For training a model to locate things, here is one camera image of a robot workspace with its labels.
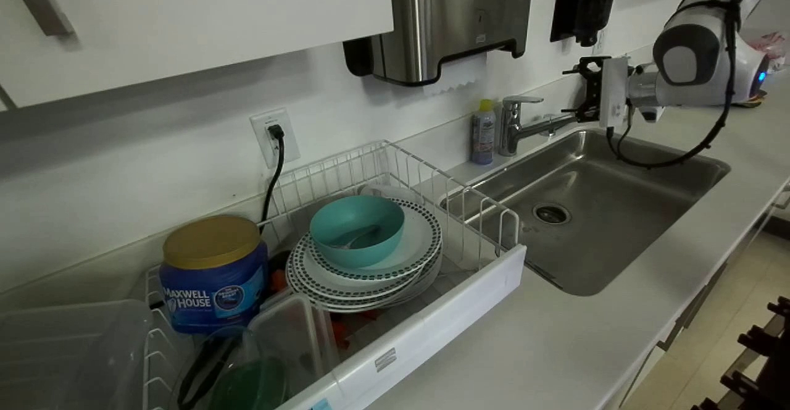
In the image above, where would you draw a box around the chrome faucet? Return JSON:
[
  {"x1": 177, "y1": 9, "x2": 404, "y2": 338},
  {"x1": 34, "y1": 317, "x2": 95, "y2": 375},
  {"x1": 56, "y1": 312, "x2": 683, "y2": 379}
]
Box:
[{"x1": 499, "y1": 95, "x2": 579, "y2": 157}]

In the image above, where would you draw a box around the orange item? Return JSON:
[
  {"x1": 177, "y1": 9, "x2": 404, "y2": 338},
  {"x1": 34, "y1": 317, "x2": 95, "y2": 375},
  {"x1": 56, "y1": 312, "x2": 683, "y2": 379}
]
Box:
[{"x1": 331, "y1": 310, "x2": 378, "y2": 350}]

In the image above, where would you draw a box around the white wall socket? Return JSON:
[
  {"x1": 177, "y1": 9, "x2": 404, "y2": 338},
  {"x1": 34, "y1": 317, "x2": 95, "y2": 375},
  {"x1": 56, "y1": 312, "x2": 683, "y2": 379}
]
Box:
[{"x1": 249, "y1": 107, "x2": 302, "y2": 169}]

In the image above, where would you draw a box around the metal spoon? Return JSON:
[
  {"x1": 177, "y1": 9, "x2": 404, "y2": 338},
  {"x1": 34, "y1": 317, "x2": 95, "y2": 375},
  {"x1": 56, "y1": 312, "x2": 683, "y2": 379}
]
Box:
[{"x1": 329, "y1": 225, "x2": 381, "y2": 251}]

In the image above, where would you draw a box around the dish soap bottle yellow cap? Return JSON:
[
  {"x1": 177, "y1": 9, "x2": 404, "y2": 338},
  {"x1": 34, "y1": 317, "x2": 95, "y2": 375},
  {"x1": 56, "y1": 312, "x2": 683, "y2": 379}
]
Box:
[{"x1": 470, "y1": 99, "x2": 497, "y2": 166}]

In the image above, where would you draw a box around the black rack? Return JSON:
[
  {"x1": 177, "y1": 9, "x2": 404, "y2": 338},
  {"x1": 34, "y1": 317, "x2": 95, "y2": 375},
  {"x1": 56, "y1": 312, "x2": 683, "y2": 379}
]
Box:
[{"x1": 690, "y1": 296, "x2": 790, "y2": 410}]

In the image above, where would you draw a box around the black utensil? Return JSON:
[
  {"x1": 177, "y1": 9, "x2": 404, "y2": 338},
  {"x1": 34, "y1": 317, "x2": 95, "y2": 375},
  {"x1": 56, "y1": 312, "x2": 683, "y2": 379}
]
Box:
[{"x1": 177, "y1": 335, "x2": 238, "y2": 409}]

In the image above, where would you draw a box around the white wire dish rack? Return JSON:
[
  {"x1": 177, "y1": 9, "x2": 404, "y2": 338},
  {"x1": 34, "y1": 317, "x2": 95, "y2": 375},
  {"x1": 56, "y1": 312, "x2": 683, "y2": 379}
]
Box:
[{"x1": 141, "y1": 140, "x2": 528, "y2": 410}]

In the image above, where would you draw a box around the blue coffee can gold lid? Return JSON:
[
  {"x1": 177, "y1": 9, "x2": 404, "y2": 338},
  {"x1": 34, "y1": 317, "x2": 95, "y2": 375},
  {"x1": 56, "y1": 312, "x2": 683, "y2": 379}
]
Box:
[{"x1": 159, "y1": 214, "x2": 270, "y2": 335}]

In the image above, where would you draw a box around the green glass bowl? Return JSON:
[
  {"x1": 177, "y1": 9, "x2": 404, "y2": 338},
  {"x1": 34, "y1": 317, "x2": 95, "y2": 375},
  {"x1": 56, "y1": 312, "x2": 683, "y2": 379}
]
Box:
[{"x1": 207, "y1": 327, "x2": 289, "y2": 410}]

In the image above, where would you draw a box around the stainless steel sink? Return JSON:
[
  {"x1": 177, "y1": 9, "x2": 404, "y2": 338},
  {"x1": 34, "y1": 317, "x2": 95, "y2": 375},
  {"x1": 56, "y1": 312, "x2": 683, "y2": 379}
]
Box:
[{"x1": 441, "y1": 128, "x2": 732, "y2": 297}]

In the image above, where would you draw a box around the black cable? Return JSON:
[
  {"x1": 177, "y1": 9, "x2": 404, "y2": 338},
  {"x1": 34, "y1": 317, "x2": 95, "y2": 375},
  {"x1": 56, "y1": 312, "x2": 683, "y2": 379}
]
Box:
[{"x1": 259, "y1": 124, "x2": 286, "y2": 233}]

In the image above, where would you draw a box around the large clear plastic container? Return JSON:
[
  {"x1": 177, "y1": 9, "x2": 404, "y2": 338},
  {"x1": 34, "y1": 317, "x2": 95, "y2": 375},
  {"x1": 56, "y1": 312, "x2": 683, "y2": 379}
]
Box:
[{"x1": 0, "y1": 299, "x2": 156, "y2": 410}]

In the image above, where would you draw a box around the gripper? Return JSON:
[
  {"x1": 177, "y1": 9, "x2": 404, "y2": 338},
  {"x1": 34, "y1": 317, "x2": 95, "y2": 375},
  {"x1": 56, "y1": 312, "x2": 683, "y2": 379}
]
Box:
[{"x1": 560, "y1": 56, "x2": 611, "y2": 122}]

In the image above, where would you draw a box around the pink bag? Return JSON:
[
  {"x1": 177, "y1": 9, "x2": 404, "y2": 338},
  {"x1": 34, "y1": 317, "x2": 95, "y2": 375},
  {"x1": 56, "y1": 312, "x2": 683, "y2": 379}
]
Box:
[{"x1": 758, "y1": 31, "x2": 788, "y2": 70}]

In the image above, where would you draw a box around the stack of dotted plates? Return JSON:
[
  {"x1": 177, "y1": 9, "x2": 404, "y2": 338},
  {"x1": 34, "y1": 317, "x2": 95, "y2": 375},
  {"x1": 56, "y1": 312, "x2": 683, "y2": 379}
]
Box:
[{"x1": 285, "y1": 197, "x2": 444, "y2": 314}]

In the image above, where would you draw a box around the white wall cabinet door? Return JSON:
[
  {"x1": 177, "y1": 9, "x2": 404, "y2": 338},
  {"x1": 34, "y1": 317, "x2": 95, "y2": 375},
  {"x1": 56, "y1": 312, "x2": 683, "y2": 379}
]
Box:
[{"x1": 0, "y1": 0, "x2": 395, "y2": 110}]

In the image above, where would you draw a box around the small clear plastic container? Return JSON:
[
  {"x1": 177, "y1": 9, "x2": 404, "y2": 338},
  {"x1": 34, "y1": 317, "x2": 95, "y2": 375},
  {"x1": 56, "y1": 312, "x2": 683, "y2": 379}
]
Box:
[{"x1": 246, "y1": 293, "x2": 341, "y2": 400}]

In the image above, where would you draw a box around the steel paper towel dispenser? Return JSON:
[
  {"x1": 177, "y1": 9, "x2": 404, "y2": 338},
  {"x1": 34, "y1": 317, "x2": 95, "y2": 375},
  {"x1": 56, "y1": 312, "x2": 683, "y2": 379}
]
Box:
[{"x1": 343, "y1": 0, "x2": 535, "y2": 87}]

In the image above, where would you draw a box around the teal bowl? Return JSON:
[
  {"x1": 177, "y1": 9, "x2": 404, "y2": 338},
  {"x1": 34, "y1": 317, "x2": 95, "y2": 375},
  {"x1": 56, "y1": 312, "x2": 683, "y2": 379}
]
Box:
[{"x1": 309, "y1": 195, "x2": 406, "y2": 269}]

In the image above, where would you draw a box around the white paper towel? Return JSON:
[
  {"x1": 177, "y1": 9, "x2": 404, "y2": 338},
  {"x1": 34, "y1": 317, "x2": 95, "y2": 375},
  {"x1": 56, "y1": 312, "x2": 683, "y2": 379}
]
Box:
[{"x1": 422, "y1": 52, "x2": 488, "y2": 97}]

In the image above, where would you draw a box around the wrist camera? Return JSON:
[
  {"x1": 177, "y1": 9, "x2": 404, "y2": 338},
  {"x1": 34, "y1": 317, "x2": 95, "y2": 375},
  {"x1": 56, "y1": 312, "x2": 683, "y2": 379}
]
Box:
[{"x1": 601, "y1": 56, "x2": 631, "y2": 128}]

